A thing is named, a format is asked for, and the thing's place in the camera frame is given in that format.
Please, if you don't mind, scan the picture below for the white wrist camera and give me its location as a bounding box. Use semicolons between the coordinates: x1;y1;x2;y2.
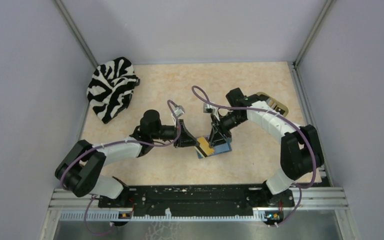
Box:
203;102;219;118
173;105;185;118

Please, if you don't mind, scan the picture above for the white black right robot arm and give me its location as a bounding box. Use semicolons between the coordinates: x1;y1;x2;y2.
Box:
204;87;325;206

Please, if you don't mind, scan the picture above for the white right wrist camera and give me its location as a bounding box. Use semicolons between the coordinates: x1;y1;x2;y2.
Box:
203;102;219;118

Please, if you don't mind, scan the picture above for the aluminium frame rail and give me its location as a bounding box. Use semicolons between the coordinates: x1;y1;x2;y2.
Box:
48;187;349;223

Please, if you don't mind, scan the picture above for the zebra striped cloth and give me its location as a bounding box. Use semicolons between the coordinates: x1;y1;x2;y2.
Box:
86;56;141;124

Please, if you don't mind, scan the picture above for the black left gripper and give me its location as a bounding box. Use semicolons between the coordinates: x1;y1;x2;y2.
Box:
151;118;200;148

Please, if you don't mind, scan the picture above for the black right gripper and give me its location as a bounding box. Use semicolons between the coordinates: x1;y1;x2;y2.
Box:
209;110;247;148

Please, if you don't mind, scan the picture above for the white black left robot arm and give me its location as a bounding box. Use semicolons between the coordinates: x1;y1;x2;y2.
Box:
54;109;199;207

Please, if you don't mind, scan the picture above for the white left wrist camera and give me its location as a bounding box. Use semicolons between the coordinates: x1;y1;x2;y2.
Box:
173;105;185;118

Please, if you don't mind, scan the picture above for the teal leather card holder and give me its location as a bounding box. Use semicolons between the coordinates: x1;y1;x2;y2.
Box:
195;135;233;159

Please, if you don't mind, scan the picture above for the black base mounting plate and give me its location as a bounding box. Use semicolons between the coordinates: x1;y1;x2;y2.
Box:
98;183;295;217

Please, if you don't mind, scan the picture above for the beige card tray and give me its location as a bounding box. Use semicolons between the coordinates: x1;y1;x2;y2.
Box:
256;92;289;117

